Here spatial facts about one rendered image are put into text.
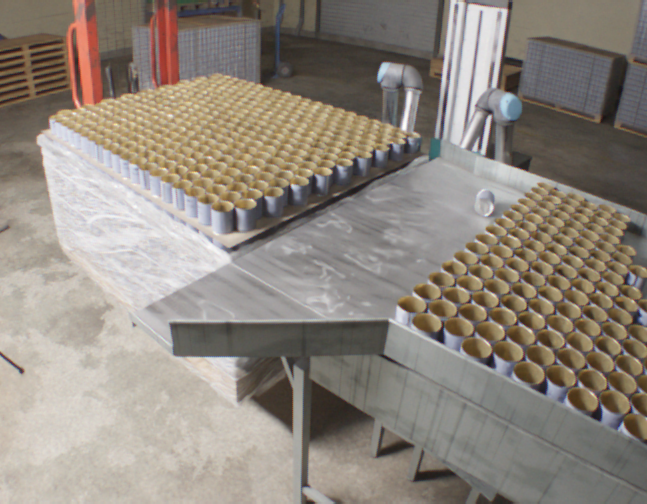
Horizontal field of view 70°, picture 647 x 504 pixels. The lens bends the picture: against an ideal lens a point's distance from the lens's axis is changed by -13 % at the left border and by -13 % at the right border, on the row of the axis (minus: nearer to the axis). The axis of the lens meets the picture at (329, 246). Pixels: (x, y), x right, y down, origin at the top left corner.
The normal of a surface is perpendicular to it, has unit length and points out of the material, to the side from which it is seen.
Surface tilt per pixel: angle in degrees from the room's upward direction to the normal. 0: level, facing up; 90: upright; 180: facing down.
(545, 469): 90
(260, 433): 0
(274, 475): 0
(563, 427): 90
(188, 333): 90
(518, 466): 90
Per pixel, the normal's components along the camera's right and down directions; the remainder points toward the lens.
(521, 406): -0.64, 0.36
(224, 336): 0.10, 0.51
